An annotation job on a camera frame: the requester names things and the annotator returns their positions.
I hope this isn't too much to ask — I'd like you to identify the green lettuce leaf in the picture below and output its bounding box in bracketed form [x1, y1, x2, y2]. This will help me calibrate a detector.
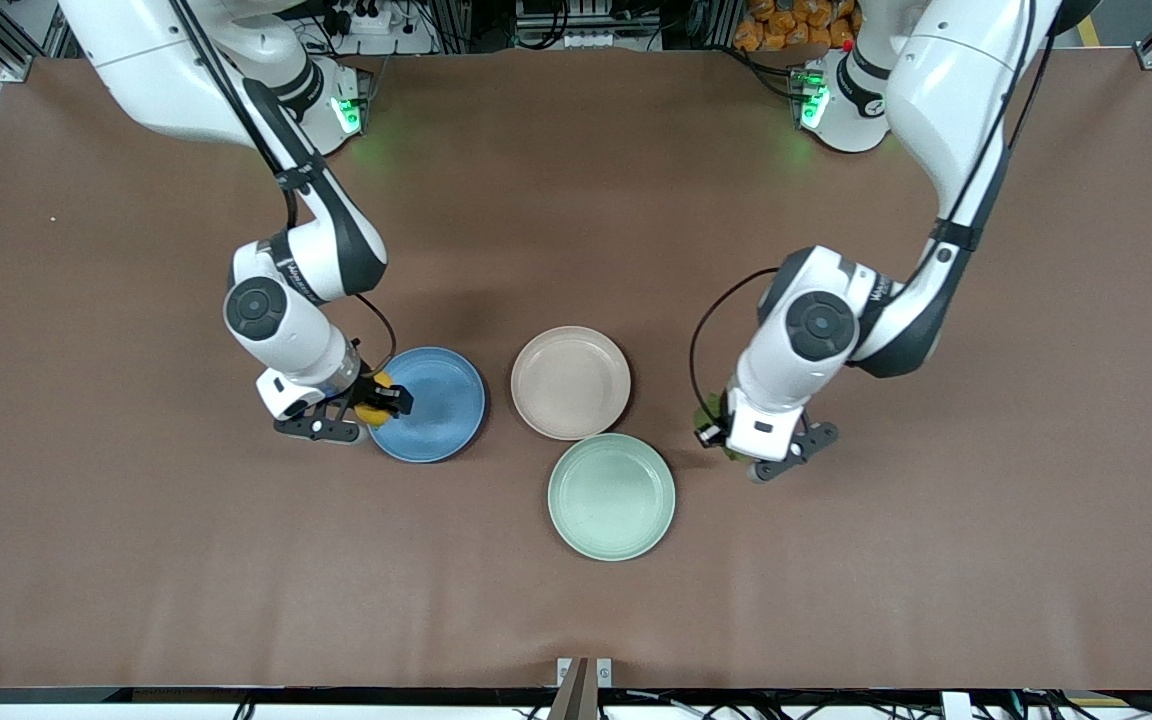
[693, 393, 752, 463]

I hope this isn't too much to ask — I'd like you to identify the yellow lemon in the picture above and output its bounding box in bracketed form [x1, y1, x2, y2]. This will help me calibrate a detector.
[354, 372, 397, 428]

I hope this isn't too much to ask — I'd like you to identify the blue plate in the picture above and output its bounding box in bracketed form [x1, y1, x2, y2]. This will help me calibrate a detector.
[365, 346, 487, 464]

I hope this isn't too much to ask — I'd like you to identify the green plate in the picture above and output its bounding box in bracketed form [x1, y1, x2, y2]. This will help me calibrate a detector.
[547, 432, 677, 562]

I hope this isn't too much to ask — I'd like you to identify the pink plate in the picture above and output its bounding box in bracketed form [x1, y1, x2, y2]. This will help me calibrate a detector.
[511, 326, 632, 441]

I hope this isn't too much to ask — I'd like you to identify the brown table mat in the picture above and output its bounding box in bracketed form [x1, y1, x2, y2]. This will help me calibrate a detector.
[0, 45, 1152, 691]

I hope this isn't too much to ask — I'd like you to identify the white power strip with plugs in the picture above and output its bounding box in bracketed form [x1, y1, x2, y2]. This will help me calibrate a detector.
[311, 0, 437, 56]

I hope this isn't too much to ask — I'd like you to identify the bag of orange fruits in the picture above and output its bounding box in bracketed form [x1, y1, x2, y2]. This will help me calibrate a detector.
[733, 0, 862, 52]

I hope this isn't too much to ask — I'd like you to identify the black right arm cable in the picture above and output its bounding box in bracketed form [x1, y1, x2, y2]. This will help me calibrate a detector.
[168, 0, 399, 376]

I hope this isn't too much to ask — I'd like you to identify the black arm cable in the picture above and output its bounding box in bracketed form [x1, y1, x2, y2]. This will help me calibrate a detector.
[688, 0, 1042, 426]
[168, 0, 399, 376]

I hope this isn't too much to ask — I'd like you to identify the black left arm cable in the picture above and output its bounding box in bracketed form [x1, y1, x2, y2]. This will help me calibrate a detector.
[688, 0, 1042, 426]

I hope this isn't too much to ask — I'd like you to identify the metal bracket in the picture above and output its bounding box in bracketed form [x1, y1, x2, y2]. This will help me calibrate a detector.
[556, 657, 614, 720]

